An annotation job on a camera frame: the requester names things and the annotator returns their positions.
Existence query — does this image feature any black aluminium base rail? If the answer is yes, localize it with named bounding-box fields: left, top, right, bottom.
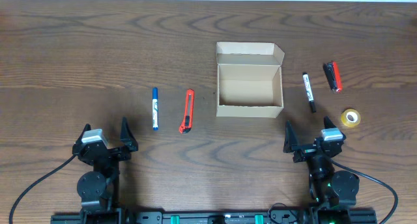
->
left=50, top=208, right=377, bottom=224

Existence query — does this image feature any red black stapler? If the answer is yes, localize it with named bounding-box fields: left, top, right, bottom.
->
left=323, top=61, right=343, bottom=92

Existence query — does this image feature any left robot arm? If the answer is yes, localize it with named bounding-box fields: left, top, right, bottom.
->
left=72, top=117, right=138, bottom=224

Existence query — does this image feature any open cardboard box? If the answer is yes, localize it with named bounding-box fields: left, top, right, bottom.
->
left=216, top=42, right=285, bottom=118

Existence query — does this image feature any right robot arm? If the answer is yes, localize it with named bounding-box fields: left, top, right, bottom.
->
left=283, top=117, right=360, bottom=223

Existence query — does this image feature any red utility knife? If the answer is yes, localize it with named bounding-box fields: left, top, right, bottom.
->
left=179, top=89, right=194, bottom=133

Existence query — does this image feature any yellow tape roll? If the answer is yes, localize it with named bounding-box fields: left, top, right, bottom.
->
left=341, top=109, right=361, bottom=128

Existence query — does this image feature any black whiteboard marker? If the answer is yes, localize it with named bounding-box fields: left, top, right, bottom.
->
left=302, top=72, right=317, bottom=113

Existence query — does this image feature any blue whiteboard marker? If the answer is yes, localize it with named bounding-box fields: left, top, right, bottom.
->
left=152, top=87, right=159, bottom=130

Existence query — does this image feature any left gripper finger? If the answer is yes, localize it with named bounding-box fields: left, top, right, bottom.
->
left=120, top=117, right=138, bottom=152
left=77, top=124, right=91, bottom=141

